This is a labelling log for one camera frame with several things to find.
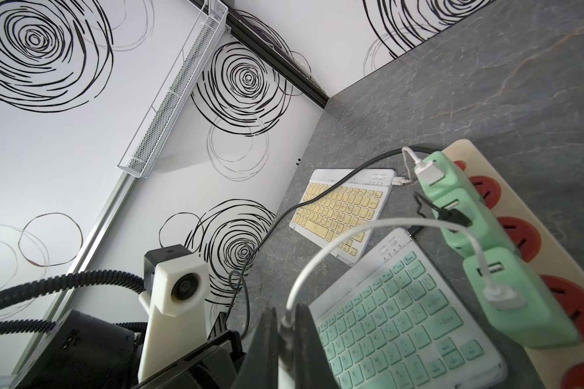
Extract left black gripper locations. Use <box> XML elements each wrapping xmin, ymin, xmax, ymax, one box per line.
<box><xmin>133</xmin><ymin>330</ymin><xmax>246</xmax><ymax>388</ymax></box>

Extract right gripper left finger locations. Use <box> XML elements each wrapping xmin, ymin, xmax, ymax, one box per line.
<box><xmin>232</xmin><ymin>308</ymin><xmax>279</xmax><ymax>389</ymax></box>

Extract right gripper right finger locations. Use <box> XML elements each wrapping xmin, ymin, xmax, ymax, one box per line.
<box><xmin>292</xmin><ymin>303</ymin><xmax>338</xmax><ymax>389</ymax></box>

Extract mint green wireless keyboard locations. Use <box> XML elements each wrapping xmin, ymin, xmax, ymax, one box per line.
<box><xmin>310</xmin><ymin>228</ymin><xmax>508</xmax><ymax>388</ymax></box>

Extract mint green usb charger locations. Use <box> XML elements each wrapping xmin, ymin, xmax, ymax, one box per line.
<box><xmin>463</xmin><ymin>247</ymin><xmax>582</xmax><ymax>349</ymax></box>

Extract cream power strip red sockets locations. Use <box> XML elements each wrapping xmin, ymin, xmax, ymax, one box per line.
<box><xmin>443</xmin><ymin>139</ymin><xmax>584</xmax><ymax>388</ymax></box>

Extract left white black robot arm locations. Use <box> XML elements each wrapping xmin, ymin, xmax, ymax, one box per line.
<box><xmin>0</xmin><ymin>270</ymin><xmax>246</xmax><ymax>388</ymax></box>

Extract far left yellow keyboard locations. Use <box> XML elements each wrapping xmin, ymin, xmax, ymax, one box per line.
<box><xmin>289</xmin><ymin>169</ymin><xmax>397</xmax><ymax>266</ymax></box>

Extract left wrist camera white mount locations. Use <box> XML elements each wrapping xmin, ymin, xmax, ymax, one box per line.
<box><xmin>138</xmin><ymin>245</ymin><xmax>210</xmax><ymax>383</ymax></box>

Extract black power strip cable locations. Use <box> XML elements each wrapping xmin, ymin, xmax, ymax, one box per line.
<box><xmin>223</xmin><ymin>145</ymin><xmax>439</xmax><ymax>339</ymax></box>

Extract short white usb cable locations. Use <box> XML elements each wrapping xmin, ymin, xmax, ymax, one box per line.
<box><xmin>391</xmin><ymin>145</ymin><xmax>446</xmax><ymax>188</ymax></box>

